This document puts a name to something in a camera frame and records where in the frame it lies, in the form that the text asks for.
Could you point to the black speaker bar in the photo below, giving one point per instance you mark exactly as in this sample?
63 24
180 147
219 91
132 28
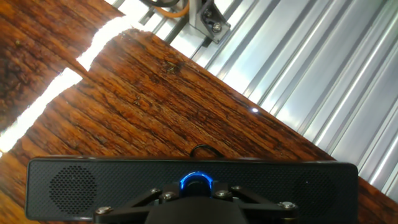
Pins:
124 180

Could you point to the aluminium strut with bracket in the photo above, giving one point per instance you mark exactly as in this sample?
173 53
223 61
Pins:
208 21

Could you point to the blue ringed speaker knob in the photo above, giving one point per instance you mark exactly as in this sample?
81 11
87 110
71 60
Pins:
196 182

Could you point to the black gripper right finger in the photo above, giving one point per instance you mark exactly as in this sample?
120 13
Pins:
270 214

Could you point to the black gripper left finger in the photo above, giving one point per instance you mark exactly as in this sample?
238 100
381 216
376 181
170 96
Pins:
121 214

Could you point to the wood grain table board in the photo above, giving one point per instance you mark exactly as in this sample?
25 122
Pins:
155 99

